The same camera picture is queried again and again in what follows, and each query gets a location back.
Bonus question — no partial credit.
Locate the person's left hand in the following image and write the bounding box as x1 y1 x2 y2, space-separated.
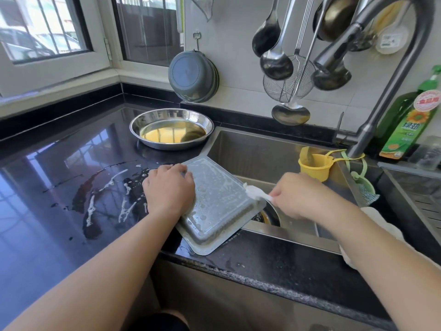
141 163 197 221

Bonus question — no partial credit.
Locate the person's right hand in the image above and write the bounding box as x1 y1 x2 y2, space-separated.
269 171 345 223

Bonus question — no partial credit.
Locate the round steel pan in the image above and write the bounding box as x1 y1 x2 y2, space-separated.
254 202 283 228

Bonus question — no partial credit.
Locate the white cleaning brush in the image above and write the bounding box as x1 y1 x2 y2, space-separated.
244 183 275 204

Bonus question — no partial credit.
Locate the rectangular steel tray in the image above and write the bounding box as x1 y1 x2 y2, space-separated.
174 155 268 257

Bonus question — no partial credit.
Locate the person's left forearm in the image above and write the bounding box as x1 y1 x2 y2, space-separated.
3 210 180 331

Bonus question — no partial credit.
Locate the person's right forearm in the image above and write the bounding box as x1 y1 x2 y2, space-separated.
320 200 441 331

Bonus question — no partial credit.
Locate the yellow hanging sink cup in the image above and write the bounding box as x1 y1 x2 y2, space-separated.
298 146 366 183

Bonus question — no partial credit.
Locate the stainless steel sink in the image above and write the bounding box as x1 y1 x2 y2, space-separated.
200 127 387 256

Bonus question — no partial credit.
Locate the green hanging sponge holder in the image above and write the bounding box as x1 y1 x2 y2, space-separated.
341 151 380 207

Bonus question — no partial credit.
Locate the round steel basin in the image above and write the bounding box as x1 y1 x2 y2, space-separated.
129 107 216 151

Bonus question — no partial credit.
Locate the white dish rag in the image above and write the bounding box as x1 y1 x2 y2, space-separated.
339 206 441 272

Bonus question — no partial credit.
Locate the grey hanging basin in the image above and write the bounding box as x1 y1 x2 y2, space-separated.
168 50 218 104

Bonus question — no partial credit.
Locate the dark green hanging basin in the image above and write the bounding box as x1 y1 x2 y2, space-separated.
210 57 221 101

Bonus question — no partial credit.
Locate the green dish soap bottle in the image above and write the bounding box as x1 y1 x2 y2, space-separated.
378 64 441 161

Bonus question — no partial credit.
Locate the clear plastic cup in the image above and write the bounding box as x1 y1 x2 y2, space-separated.
410 136 441 171

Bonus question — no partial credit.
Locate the steel soup ladle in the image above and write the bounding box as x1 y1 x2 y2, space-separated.
259 0 299 81

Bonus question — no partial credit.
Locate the hanging steel ladles and skimmer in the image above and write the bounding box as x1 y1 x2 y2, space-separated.
251 0 282 58

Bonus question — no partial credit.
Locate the white dish brush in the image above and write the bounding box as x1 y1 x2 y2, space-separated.
374 0 413 56

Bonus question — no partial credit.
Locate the white hanging cloth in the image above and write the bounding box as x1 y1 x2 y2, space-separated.
187 0 220 21

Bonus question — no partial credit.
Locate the steel gooseneck faucet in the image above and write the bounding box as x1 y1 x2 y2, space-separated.
313 0 436 159

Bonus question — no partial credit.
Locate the yellow dish brush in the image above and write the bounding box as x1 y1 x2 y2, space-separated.
372 0 407 35

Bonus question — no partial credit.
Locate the yellow-handled steel ladle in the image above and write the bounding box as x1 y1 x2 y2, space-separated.
271 0 330 127

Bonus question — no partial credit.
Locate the orange-handled brass ladle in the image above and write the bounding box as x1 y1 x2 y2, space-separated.
312 0 361 43

